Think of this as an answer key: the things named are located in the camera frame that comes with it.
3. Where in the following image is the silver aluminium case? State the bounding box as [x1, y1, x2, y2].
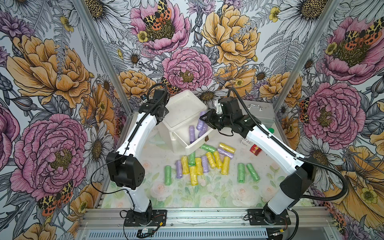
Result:
[244, 100, 275, 128]

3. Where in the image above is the purple bag roll front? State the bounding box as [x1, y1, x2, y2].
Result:
[196, 111, 207, 132]

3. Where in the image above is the yellow bag roll tilted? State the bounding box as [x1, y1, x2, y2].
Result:
[213, 151, 223, 169]

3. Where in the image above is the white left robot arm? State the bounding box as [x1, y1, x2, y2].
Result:
[106, 88, 169, 226]

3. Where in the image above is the yellow bag roll back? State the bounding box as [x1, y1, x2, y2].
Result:
[219, 143, 236, 154]

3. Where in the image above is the yellow bag roll front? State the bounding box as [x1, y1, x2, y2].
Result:
[190, 166, 198, 186]

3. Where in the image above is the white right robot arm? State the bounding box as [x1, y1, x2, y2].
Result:
[200, 97, 348, 225]

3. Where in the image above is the aluminium front rail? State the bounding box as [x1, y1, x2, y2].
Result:
[76, 207, 343, 240]

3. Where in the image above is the red white small box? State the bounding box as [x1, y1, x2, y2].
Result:
[241, 139, 262, 156]

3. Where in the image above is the green bag roll far right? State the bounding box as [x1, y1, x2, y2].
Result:
[247, 163, 260, 182]

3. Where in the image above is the white plastic drawer cabinet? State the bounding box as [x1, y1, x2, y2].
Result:
[158, 90, 207, 153]

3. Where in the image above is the yellow bag roll right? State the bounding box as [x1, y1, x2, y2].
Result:
[221, 156, 231, 175]

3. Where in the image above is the yellow bag roll left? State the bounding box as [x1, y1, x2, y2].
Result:
[181, 156, 189, 175]

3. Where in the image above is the floral table mat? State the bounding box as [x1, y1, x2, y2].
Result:
[100, 161, 313, 209]

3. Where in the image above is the green bag roll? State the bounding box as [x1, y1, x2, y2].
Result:
[247, 163, 260, 182]
[164, 166, 172, 186]
[188, 152, 196, 167]
[200, 144, 217, 153]
[237, 163, 246, 184]

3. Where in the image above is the purple bag roll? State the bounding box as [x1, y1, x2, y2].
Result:
[189, 125, 196, 144]
[201, 155, 210, 173]
[198, 124, 208, 138]
[176, 160, 183, 179]
[196, 111, 207, 132]

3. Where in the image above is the yellow bag roll centre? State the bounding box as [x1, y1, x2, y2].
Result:
[195, 158, 204, 176]

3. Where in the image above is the purple bag roll back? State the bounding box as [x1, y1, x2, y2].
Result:
[189, 125, 196, 144]

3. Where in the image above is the white top drawer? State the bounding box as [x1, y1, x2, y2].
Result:
[173, 120, 214, 155]

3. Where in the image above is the green bag roll back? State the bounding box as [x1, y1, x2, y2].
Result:
[200, 144, 217, 153]

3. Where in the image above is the green bag roll far left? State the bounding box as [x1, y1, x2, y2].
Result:
[164, 166, 172, 186]

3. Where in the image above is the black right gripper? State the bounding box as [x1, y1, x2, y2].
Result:
[199, 108, 233, 132]

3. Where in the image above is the green bag roll centre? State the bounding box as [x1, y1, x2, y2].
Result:
[188, 152, 196, 167]

